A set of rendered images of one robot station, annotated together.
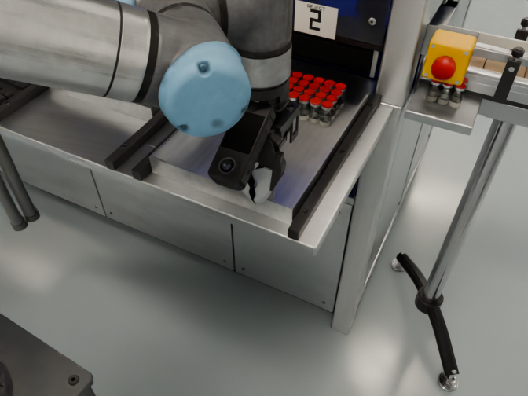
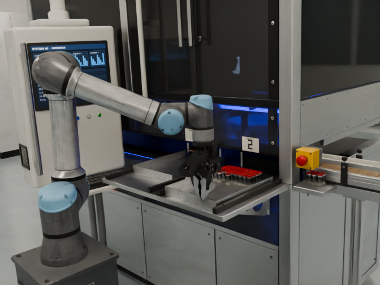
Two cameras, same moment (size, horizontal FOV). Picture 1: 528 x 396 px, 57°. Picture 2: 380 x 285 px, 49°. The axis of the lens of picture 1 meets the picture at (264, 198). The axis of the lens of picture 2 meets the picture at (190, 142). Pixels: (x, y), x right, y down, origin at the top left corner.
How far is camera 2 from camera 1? 0.89 m
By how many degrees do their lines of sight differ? 36
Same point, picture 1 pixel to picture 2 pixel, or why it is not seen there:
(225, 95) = (175, 121)
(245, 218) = (197, 207)
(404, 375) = not seen: outside the picture
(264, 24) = (200, 118)
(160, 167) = (168, 191)
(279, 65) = (206, 133)
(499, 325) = not seen: outside the picture
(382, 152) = (286, 212)
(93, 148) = (143, 188)
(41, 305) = not seen: outside the picture
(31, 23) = (131, 99)
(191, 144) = (185, 189)
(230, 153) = (187, 163)
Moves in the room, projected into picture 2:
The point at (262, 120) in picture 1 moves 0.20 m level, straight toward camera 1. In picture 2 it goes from (201, 154) to (182, 172)
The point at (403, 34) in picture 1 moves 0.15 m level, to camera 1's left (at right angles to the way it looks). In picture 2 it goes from (285, 147) to (247, 147)
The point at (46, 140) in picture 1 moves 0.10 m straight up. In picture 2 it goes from (126, 184) to (124, 161)
